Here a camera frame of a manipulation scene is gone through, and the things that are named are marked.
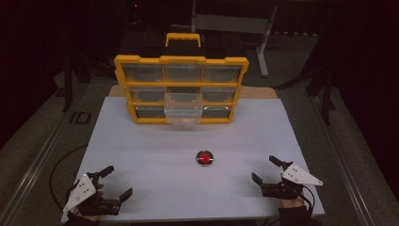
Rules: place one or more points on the yellow black drawer organizer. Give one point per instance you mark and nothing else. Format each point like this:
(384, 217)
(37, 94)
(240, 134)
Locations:
(182, 75)

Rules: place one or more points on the grey metal stand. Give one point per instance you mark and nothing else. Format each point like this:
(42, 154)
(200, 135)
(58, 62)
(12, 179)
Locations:
(232, 23)

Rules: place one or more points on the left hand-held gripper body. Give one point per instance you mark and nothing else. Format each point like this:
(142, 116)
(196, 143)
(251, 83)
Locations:
(82, 190)

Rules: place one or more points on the person's right hand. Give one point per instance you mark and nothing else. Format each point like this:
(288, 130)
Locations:
(291, 203)

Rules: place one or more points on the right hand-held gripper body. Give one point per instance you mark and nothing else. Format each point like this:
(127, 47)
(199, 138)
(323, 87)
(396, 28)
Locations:
(298, 177)

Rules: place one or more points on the red round button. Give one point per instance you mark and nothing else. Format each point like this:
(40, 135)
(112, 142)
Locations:
(204, 158)

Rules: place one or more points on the white table mat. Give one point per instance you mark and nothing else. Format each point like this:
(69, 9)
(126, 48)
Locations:
(175, 175)

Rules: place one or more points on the metal floor rail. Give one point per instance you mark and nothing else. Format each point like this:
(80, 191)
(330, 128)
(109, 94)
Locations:
(345, 163)
(37, 163)

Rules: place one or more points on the black stand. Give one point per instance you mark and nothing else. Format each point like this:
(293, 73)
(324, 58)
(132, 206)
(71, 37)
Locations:
(326, 97)
(67, 84)

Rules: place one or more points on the person's left hand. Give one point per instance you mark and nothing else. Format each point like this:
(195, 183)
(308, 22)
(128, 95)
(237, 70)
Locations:
(87, 216)

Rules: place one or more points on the clear plastic drawer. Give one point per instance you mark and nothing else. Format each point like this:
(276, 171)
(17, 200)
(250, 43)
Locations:
(183, 108)

